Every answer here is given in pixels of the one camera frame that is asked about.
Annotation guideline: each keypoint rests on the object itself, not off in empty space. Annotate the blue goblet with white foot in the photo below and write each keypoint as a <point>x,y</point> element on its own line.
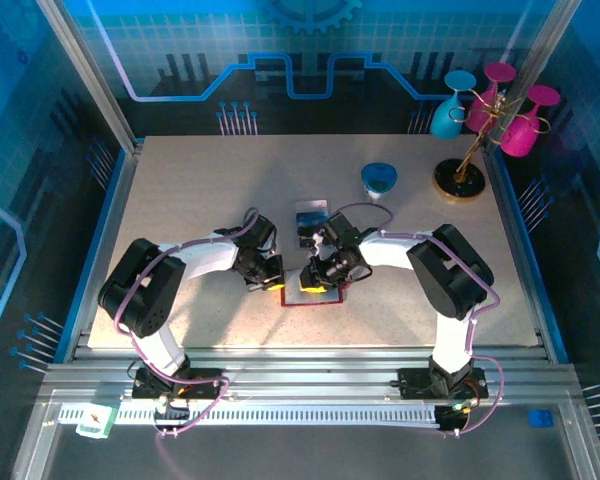
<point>378,177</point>

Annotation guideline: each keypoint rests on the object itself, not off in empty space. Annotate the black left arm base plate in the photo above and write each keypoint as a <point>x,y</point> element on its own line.
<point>207,377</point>

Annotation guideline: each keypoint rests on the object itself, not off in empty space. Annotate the small blue block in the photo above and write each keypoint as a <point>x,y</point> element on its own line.
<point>541,418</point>

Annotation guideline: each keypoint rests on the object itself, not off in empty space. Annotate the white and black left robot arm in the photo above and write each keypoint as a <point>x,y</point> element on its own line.
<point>205,255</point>

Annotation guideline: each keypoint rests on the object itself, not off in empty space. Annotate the green and white small box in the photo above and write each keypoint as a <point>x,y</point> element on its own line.
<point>95,422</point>

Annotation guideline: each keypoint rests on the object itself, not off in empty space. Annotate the pink hanging goblet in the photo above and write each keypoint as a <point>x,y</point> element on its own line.
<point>520,137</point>
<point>480,115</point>

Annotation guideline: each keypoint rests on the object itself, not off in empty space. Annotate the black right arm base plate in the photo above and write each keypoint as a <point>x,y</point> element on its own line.
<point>412,382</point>

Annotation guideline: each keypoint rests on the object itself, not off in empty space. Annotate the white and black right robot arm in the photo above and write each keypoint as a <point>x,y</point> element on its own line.
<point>387,250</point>

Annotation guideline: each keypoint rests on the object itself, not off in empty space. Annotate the aluminium frame post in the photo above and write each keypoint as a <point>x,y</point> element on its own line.
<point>540,45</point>
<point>90,80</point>

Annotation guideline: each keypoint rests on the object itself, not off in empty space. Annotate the red leather card holder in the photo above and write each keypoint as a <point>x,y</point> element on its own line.
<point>292,295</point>

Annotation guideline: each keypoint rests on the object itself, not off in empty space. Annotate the silver grey card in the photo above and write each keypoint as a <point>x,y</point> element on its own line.
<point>312,204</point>

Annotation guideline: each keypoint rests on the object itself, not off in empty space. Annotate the aluminium frame rail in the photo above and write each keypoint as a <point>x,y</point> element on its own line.
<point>305,372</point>

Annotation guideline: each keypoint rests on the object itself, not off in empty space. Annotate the gold glass rack stand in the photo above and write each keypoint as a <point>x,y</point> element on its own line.
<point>459,182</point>

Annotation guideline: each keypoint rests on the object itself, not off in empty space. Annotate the blue hanging goblet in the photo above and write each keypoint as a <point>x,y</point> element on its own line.
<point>445,120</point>

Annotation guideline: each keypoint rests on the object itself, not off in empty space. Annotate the blue card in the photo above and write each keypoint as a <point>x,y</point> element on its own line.
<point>310,218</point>

